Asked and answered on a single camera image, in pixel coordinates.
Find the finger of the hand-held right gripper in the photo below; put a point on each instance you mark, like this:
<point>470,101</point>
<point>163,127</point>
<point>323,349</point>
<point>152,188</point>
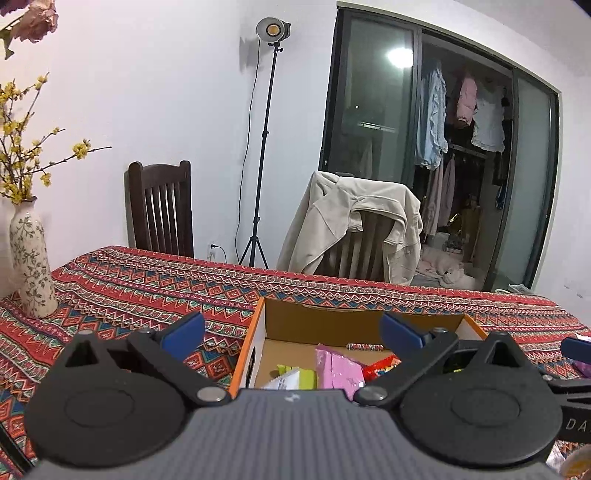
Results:
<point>577,386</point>
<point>577,347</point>

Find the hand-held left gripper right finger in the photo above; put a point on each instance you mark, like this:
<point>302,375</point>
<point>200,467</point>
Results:
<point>401,332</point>

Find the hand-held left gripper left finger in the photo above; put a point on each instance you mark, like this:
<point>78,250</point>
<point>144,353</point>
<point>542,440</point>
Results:
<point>184,330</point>

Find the purple snack packet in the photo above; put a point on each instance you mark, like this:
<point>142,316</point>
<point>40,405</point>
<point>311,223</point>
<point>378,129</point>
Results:
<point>339,369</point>
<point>582,368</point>

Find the red patterned snack stick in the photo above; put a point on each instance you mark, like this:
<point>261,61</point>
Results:
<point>364,347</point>

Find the red snack packet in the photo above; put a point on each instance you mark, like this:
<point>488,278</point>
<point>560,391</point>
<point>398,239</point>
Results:
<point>381,367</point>

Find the red cardboard box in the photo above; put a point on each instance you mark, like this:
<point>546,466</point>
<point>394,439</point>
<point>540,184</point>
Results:
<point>295,332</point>

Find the silver snack packet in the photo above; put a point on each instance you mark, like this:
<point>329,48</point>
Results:
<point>284,382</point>

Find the white cloth pile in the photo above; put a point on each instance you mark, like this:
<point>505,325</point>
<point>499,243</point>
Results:
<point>448,270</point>

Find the wooden chair under jacket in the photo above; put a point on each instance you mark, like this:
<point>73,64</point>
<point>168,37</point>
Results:
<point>364,249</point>

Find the dark wooden chair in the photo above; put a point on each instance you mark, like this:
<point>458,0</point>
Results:
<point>159,207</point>

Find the beige jacket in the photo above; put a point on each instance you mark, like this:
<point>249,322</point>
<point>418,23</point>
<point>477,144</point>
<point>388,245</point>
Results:
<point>323,217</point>

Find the pale hanging trousers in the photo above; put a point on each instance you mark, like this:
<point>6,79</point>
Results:
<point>438,194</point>

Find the white floral vase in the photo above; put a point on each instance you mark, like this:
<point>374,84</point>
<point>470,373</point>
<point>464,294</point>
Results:
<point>32,267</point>

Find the yellow flower branches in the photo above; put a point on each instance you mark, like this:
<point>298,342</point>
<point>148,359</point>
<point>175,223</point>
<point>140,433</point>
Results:
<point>81,150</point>

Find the blue hanging shirt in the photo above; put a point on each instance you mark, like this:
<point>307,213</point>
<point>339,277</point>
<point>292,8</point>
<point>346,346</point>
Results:
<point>431,120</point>

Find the white hanging garment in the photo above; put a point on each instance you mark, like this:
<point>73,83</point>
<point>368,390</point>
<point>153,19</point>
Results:
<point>489,124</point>

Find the pink hanging garment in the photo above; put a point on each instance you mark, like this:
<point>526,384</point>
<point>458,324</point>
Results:
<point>466,101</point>

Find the dark sliding glass door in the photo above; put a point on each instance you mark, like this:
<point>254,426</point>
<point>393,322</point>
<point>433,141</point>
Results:
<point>369,92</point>

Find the studio light on stand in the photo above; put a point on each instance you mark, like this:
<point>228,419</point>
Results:
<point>272,28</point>

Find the pink rose bouquet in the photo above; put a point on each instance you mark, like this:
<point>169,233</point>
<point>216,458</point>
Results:
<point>39,18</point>

